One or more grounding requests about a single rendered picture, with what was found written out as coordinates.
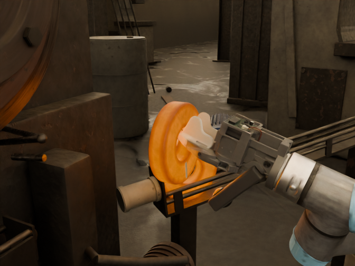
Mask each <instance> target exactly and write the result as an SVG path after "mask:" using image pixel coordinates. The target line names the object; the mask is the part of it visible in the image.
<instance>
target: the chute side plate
mask: <svg viewBox="0 0 355 266"><path fill-rule="evenodd" d="M0 266H38V262H37V258H36V250H35V243H34V237H33V236H30V237H28V238H27V239H26V240H24V241H23V242H21V243H20V244H18V245H16V246H15V247H13V248H12V249H10V250H8V251H7V252H5V253H4V254H2V255H0Z"/></svg>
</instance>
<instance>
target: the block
mask: <svg viewBox="0 0 355 266"><path fill-rule="evenodd" d="M41 154H45V155H46V161H29V162H28V165H29V172H30V180H31V187H32V195H33V203H34V210H35V218H36V225H37V230H38V238H39V245H40V253H41V259H42V261H43V262H44V263H46V264H48V265H51V266H87V265H88V264H89V263H90V262H91V261H90V260H89V259H88V258H87V257H86V256H85V254H84V252H85V249H86V247H88V246H90V247H92V248H93V249H94V250H95V251H96V252H97V253H98V252H99V250H98V237H97V223H96V210H95V197H94V184H93V176H92V163H91V157H90V156H89V155H88V154H84V153H79V152H75V151H70V150H66V149H61V148H53V149H51V150H48V151H46V152H44V153H41Z"/></svg>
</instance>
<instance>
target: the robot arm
mask: <svg viewBox="0 0 355 266"><path fill-rule="evenodd" d="M242 118H244V119H245V120H244V119H242ZM178 139H179V141H180V142H181V143H182V144H183V145H184V146H185V147H186V149H187V150H188V151H189V152H191V153H192V154H194V156H196V157H197V158H199V159H200V160H202V161H204V162H206V163H208V164H211V165H213V166H215V167H217V168H219V169H222V170H225V171H227V172H230V173H236V174H239V175H240V174H241V175H240V176H239V177H237V178H236V179H235V180H233V181H232V182H231V183H229V184H228V185H227V186H225V187H221V188H218V189H217V190H215V192H214V194H213V197H212V198H210V199H209V200H208V204H209V205H210V206H211V208H212V209H213V210H214V211H215V212H216V211H218V210H220V209H221V208H225V207H228V206H229V205H230V204H231V203H232V201H233V200H234V199H235V198H236V197H238V196H239V195H240V194H242V193H243V192H245V191H246V190H247V189H249V188H251V187H252V186H253V185H255V184H256V183H258V182H259V181H260V180H261V179H262V178H263V177H264V176H265V175H267V176H268V177H267V180H266V183H265V187H267V188H269V189H271V190H272V189H273V188H274V192H275V193H276V194H278V195H280V196H282V197H284V198H286V199H288V200H290V201H292V202H294V203H296V202H297V204H298V205H300V206H302V207H304V208H305V210H304V212H303V214H302V216H301V218H300V220H299V222H298V224H297V225H296V226H295V227H294V229H293V234H292V236H291V239H290V241H289V248H290V251H291V254H292V255H293V257H294V258H295V259H296V260H297V261H298V262H299V263H300V264H302V265H303V266H325V265H326V264H327V263H329V262H330V261H331V260H332V257H334V256H339V255H347V254H355V179H353V178H351V177H349V176H346V175H344V174H342V173H339V172H337V171H335V170H333V169H330V168H328V167H326V166H324V165H321V164H319V163H316V162H315V161H313V160H311V159H309V158H307V157H304V156H302V155H300V154H298V153H296V152H294V153H292V154H290V153H291V152H290V151H289V149H290V147H291V145H292V143H293V141H292V140H290V139H288V138H285V137H283V136H281V135H278V134H276V133H274V132H272V131H269V130H267V129H265V128H263V124H261V123H259V122H256V121H254V120H252V119H249V118H247V117H245V116H242V115H240V114H238V113H236V116H232V117H230V118H229V119H227V120H225V121H223V122H222V124H221V127H220V129H219V130H216V129H214V128H213V127H212V126H211V120H210V116H209V114H207V113H205V112H202V113H200V114H199V115H198V116H193V117H191V119H190V120H189V122H188V123H187V125H186V126H185V127H184V128H183V129H182V130H181V131H180V133H179V135H178ZM312 170H313V171H312ZM311 172H312V173H311ZM310 174H311V175H310ZM309 176H310V177H309ZM308 178H309V179H308ZM299 196H300V198H299ZM298 198H299V199H298ZM297 200H298V201H297Z"/></svg>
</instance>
